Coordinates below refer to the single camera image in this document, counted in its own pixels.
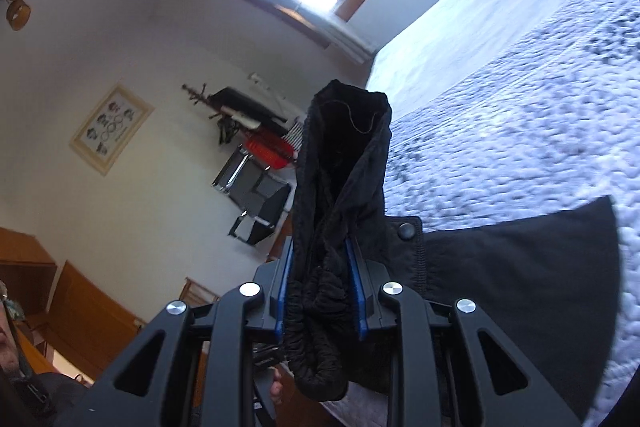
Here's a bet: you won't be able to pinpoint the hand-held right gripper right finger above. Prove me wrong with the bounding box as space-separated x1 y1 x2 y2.
345 237 583 427

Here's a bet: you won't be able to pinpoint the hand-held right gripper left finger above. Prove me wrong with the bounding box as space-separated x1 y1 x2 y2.
65 237 296 427

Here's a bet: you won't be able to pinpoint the black quilted pants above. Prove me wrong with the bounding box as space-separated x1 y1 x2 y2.
282 79 623 423

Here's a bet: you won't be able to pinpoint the wooden folding rack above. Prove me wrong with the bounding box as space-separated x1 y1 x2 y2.
180 277 221 308

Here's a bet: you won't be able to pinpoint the black chrome chair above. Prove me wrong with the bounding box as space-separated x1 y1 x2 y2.
212 144 292 247

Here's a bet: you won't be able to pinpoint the red hanging garment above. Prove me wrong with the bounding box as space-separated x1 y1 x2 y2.
245 129 297 170

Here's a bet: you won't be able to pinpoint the black hanging garment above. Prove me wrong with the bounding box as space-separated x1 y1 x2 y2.
207 87 291 132

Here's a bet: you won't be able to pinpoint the white stick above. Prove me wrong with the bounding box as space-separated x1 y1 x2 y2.
248 72 291 108

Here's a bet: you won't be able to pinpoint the wooden coat rack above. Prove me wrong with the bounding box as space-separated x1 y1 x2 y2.
181 82 301 148

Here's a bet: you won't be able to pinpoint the purple quilted bedspread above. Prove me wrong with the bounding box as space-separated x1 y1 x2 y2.
385 0 640 427

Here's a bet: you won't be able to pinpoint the wooden cabinet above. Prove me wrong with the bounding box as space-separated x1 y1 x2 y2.
0 227 58 323

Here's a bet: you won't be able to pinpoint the person's face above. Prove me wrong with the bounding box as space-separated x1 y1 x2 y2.
0 279 26 378

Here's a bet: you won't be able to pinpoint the bed with pale sheet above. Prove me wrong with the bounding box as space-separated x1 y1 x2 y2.
320 0 640 427

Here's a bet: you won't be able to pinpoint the framed wall poster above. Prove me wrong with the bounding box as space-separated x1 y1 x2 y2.
69 82 155 176

